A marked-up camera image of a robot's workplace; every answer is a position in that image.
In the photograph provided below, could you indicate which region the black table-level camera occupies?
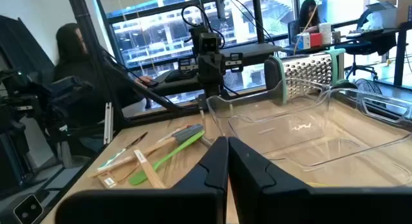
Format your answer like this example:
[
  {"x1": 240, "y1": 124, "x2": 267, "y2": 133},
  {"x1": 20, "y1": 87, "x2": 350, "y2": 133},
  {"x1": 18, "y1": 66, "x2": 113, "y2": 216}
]
[{"x1": 12, "y1": 193, "x2": 44, "y2": 224}]

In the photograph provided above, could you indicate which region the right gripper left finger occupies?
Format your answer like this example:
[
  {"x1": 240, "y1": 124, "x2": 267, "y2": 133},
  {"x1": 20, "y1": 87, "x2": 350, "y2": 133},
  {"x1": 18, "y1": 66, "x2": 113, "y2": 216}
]
[{"x1": 54, "y1": 136, "x2": 230, "y2": 224}]

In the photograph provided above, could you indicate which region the silver metal bracket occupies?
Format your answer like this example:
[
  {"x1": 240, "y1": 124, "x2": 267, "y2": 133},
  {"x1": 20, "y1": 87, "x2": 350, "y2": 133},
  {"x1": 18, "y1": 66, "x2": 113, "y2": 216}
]
[{"x1": 103, "y1": 102, "x2": 114, "y2": 145}]

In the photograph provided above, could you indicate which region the metal box grater teal handle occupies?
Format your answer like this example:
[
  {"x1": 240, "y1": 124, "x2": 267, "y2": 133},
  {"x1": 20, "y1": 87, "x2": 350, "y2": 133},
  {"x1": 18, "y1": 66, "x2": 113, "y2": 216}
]
[{"x1": 263, "y1": 47, "x2": 348, "y2": 106}]

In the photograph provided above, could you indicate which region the white bag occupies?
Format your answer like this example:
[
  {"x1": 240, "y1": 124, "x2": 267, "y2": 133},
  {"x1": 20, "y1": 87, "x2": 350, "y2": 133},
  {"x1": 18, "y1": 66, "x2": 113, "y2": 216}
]
[{"x1": 366, "y1": 1, "x2": 399, "y2": 29}]

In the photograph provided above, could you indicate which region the black office desk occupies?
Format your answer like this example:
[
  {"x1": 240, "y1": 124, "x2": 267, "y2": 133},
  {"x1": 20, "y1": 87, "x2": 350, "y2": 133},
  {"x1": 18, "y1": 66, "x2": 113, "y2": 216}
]
[{"x1": 283, "y1": 20, "x2": 412, "y2": 87}]

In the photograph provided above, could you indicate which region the yellow plastic bin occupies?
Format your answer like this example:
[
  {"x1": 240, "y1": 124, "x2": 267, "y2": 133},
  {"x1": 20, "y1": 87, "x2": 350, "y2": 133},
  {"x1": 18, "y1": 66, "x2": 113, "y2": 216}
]
[{"x1": 304, "y1": 182, "x2": 335, "y2": 188}]

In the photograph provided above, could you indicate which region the dark gray desk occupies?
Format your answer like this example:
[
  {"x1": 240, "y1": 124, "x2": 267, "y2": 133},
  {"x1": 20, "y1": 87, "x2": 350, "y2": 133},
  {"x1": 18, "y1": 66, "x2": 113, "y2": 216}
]
[{"x1": 151, "y1": 42, "x2": 284, "y2": 98}]

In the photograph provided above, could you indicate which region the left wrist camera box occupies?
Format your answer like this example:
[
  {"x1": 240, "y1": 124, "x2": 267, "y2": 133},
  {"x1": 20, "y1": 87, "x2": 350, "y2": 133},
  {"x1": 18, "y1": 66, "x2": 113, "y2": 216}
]
[{"x1": 198, "y1": 32, "x2": 223, "y2": 53}]

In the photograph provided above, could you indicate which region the red box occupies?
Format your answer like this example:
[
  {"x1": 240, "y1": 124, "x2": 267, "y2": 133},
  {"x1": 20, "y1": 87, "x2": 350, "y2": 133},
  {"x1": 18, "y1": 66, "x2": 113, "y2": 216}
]
[{"x1": 310, "y1": 33, "x2": 323, "y2": 48}]

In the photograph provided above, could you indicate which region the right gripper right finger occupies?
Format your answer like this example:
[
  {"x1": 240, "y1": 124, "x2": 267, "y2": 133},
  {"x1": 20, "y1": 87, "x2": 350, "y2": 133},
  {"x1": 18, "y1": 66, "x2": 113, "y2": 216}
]
[{"x1": 228, "y1": 136, "x2": 412, "y2": 224}]

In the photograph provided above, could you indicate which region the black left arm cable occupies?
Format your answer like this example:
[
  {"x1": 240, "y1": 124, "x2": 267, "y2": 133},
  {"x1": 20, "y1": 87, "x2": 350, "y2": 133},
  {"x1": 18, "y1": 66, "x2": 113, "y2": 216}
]
[{"x1": 180, "y1": 4, "x2": 226, "y2": 50}]

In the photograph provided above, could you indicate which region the gray spatula wooden handle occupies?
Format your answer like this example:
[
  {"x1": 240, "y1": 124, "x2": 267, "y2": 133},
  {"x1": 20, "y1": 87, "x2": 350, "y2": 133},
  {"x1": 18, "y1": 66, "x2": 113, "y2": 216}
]
[{"x1": 86, "y1": 123, "x2": 205, "y2": 179}]

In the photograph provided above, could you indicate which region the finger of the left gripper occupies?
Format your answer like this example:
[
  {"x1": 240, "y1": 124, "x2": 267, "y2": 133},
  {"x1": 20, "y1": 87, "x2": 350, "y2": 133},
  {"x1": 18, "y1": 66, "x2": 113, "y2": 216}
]
[
  {"x1": 198, "y1": 69, "x2": 212, "y2": 97},
  {"x1": 211, "y1": 69, "x2": 226, "y2": 97}
]

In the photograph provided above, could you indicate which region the person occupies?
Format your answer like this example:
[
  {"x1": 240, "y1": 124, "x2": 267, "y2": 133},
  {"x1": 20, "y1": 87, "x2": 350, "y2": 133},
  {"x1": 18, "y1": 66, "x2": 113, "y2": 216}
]
[
  {"x1": 297, "y1": 0, "x2": 323, "y2": 33},
  {"x1": 53, "y1": 23, "x2": 158, "y2": 125}
]

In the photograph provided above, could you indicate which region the cardboard box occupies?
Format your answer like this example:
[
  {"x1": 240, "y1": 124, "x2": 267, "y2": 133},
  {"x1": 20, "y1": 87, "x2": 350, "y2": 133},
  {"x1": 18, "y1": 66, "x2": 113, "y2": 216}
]
[{"x1": 376, "y1": 0, "x2": 412, "y2": 27}]

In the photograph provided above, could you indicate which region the black office chair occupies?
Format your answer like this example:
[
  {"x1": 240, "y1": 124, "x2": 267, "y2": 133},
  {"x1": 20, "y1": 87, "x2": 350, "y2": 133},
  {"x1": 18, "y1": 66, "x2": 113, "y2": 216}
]
[{"x1": 342, "y1": 8, "x2": 398, "y2": 82}]

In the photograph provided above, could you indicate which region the blue and white box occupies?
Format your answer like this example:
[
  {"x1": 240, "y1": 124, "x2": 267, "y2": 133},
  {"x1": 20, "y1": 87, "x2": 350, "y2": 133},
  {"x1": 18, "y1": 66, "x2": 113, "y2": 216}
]
[{"x1": 295, "y1": 32, "x2": 312, "y2": 50}]

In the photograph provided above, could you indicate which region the green silicone spatula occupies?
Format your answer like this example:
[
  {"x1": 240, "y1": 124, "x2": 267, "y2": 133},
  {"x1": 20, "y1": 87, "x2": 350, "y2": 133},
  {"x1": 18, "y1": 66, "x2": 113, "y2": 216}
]
[{"x1": 128, "y1": 130, "x2": 206, "y2": 186}]

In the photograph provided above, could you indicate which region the wooden slotted spatula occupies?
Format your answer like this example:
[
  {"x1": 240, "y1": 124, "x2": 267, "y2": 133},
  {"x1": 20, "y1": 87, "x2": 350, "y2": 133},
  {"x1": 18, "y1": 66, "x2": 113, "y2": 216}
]
[{"x1": 96, "y1": 162, "x2": 142, "y2": 189}]

